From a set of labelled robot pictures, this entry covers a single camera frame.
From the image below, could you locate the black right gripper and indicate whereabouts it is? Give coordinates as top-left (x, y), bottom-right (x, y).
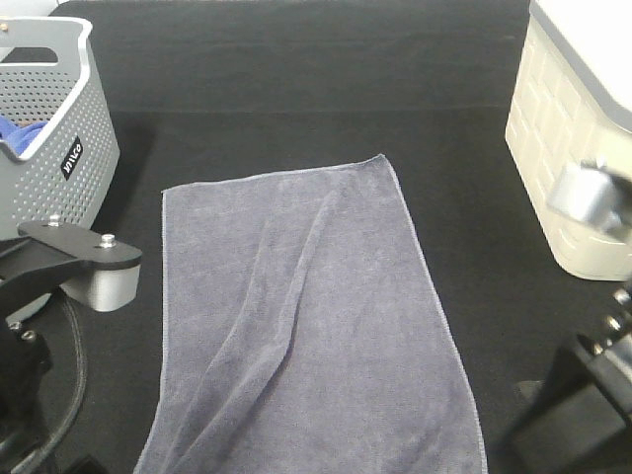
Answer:
top-left (501, 280), bottom-right (631, 473)

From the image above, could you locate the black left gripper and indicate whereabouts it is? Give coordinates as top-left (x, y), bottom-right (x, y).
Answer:
top-left (1, 219), bottom-right (142, 473)

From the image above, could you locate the grey microfibre towel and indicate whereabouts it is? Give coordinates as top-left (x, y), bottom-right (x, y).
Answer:
top-left (135, 156), bottom-right (488, 473)

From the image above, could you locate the blue towel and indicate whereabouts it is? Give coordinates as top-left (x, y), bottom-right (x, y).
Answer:
top-left (0, 116), bottom-right (47, 155)

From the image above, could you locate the grey perforated laundry basket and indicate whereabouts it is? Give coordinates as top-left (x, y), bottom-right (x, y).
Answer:
top-left (1, 17), bottom-right (119, 239)

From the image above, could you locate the cream storage box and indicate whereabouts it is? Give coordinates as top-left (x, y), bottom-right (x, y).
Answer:
top-left (505, 1), bottom-right (631, 280)

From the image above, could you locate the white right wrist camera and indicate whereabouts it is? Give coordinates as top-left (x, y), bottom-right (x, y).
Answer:
top-left (546, 163), bottom-right (631, 242)

